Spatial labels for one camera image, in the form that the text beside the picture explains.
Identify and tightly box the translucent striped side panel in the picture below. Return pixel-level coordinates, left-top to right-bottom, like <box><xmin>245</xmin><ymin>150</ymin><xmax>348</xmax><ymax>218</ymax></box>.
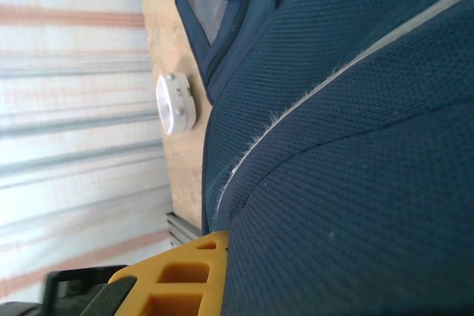
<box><xmin>0</xmin><ymin>0</ymin><xmax>175</xmax><ymax>295</ymax></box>

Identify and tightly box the navy blue backpack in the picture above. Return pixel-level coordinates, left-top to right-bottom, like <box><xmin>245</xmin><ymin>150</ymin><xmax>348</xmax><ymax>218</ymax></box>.
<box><xmin>173</xmin><ymin>0</ymin><xmax>474</xmax><ymax>316</ymax></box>

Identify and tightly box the white round container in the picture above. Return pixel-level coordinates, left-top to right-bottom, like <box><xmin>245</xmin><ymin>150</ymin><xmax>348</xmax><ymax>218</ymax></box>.
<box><xmin>155</xmin><ymin>71</ymin><xmax>196</xmax><ymax>136</ymax></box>

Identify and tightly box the wide aluminium table rail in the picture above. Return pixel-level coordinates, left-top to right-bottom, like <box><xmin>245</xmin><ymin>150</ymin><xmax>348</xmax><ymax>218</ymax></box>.
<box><xmin>164</xmin><ymin>210</ymin><xmax>203</xmax><ymax>249</ymax></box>

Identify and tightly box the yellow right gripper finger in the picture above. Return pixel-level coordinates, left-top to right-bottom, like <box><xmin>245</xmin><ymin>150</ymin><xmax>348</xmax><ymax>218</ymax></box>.
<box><xmin>87</xmin><ymin>229</ymin><xmax>229</xmax><ymax>316</ymax></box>

